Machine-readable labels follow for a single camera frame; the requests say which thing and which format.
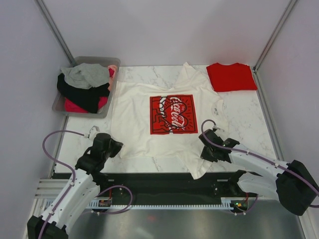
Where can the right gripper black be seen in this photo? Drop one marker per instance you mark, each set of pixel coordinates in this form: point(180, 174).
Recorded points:
point(205, 156)

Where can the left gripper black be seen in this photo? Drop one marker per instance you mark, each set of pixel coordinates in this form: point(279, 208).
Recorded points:
point(117, 147)

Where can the white printed t-shirt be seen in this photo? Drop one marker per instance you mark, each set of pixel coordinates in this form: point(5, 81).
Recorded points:
point(155, 122)

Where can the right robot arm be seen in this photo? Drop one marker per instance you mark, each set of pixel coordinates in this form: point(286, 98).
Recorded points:
point(289, 183)

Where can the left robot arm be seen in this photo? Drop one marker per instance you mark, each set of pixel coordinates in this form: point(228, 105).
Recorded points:
point(83, 186)

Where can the black t-shirt in bin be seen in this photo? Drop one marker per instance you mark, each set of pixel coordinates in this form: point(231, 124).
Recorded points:
point(86, 99)

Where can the magenta t-shirt in bin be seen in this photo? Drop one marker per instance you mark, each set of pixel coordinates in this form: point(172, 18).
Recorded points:
point(71, 107)

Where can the folded red t-shirt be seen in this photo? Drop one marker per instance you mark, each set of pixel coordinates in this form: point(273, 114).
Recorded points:
point(234, 77)

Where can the grey t-shirt in bin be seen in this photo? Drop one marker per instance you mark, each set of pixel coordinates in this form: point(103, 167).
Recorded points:
point(86, 76)

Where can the pink t-shirt in bin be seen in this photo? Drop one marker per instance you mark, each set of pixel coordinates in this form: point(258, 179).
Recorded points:
point(113, 69)

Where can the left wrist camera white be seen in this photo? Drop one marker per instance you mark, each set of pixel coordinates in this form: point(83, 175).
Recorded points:
point(92, 132)

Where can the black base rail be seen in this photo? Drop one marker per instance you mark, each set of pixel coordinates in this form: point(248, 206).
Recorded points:
point(172, 187)

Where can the white slotted cable duct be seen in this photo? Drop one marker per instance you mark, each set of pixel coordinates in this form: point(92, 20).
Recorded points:
point(97, 204)

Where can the aluminium front frame rail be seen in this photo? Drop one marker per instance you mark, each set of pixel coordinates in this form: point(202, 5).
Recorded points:
point(47, 190)

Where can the left aluminium corner post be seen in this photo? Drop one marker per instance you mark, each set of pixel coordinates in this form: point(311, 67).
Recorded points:
point(53, 27)

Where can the aluminium corner post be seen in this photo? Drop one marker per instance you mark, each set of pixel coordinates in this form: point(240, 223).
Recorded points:
point(53, 27)
point(282, 21)

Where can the right aluminium corner post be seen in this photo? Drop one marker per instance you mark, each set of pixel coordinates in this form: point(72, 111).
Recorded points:
point(282, 21)

